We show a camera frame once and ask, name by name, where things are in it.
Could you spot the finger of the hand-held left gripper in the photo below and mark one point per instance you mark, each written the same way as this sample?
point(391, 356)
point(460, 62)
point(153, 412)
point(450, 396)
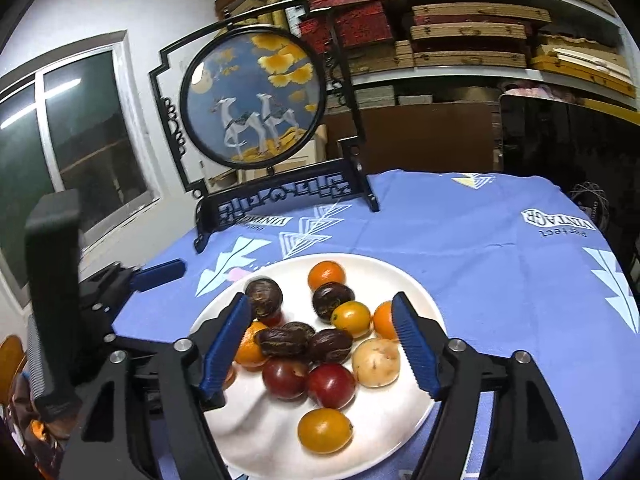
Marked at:
point(140, 345)
point(160, 272)

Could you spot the beige round fruit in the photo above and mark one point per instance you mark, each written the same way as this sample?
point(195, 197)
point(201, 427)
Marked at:
point(376, 362)

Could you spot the small orange tangerine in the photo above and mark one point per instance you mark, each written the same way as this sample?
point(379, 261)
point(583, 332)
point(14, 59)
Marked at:
point(351, 317)

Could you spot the brown cardboard panel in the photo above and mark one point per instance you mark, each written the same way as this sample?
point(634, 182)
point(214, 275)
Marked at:
point(425, 135)

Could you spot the dark red plum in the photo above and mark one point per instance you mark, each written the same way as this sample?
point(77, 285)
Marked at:
point(285, 377)
point(272, 318)
point(331, 385)

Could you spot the black panel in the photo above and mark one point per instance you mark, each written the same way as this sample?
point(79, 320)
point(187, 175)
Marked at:
point(565, 145)

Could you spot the stack of tan woven boxes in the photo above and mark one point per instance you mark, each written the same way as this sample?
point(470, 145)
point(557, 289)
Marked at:
point(475, 35)

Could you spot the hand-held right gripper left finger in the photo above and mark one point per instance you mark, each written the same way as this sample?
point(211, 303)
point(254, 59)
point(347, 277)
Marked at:
point(227, 345)

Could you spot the white shelf unit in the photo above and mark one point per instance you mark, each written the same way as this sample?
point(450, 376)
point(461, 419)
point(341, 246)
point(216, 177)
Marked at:
point(450, 75)

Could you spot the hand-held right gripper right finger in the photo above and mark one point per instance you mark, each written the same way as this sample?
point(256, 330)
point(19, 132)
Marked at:
point(415, 350)

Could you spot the wooden chair back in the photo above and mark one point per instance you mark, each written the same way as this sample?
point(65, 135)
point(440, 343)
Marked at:
point(11, 360)

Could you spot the round deer screen on stand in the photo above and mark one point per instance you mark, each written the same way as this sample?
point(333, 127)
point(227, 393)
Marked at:
point(250, 100)

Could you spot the white framed window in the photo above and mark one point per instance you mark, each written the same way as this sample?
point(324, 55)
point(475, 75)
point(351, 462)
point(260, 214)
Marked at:
point(90, 125)

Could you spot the white round plate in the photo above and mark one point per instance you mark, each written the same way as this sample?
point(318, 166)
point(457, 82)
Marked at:
point(270, 435)

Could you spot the stack of red boxes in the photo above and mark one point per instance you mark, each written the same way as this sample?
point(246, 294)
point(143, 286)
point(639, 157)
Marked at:
point(360, 25)

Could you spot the stack of yellow boxes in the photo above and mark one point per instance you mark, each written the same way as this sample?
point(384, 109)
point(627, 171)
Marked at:
point(580, 67)

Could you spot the blue printed tablecloth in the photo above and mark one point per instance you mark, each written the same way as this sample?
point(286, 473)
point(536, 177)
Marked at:
point(475, 260)

